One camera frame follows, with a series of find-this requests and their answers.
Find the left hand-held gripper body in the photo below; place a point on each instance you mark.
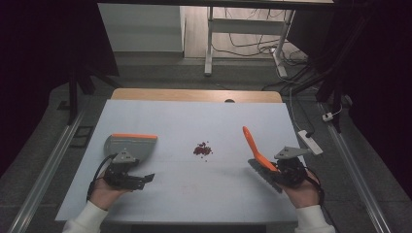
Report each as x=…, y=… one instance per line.
x=123, y=173

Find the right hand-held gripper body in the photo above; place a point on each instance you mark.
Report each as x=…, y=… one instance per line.
x=291, y=170

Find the grey dustpan with orange edge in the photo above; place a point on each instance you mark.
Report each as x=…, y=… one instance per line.
x=136, y=147

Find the orange brush with dark bristles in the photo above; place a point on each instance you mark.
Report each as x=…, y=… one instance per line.
x=256, y=150

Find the pile of red crumbs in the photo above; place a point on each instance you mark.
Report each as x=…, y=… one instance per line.
x=202, y=150

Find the person's right hand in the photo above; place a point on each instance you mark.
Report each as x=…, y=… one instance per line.
x=302, y=195

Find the person's left hand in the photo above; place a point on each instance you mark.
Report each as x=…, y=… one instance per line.
x=103, y=194

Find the white power strip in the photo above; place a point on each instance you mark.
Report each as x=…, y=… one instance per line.
x=310, y=142

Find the small white adapter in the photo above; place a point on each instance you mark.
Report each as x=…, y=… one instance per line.
x=327, y=116

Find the white sheet on table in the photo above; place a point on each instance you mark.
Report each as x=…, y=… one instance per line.
x=194, y=123

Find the black stand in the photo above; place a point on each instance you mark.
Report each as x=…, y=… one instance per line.
x=73, y=93
x=336, y=97

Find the dark curtain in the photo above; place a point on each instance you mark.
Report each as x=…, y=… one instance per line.
x=382, y=81
x=32, y=64

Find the white cabinet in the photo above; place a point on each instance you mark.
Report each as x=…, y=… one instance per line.
x=142, y=29

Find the black floor frame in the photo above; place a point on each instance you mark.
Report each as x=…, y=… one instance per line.
x=81, y=136

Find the metal floor rail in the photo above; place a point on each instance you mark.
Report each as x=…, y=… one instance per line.
x=48, y=168
x=353, y=174

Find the white desk frame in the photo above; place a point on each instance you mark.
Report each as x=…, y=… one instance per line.
x=246, y=26

